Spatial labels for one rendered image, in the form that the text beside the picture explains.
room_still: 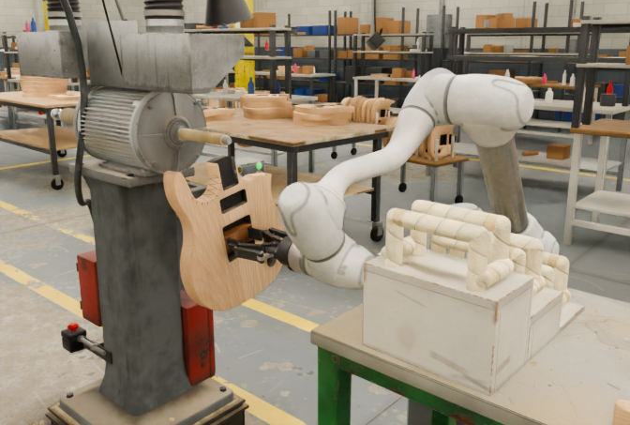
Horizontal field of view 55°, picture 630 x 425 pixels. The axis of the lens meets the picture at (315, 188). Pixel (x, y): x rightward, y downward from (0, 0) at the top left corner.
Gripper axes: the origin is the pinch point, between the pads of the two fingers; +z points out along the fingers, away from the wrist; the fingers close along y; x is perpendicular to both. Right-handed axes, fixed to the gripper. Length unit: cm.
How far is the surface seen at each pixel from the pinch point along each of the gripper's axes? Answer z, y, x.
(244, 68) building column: 738, 696, -87
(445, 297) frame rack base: -68, -14, 8
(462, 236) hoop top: -70, -12, 19
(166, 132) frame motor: 30.3, 5.1, 25.2
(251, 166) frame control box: 29.9, 34.9, 5.5
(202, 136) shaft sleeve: 17.3, 7.6, 24.4
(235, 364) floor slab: 89, 57, -109
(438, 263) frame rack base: -61, -5, 9
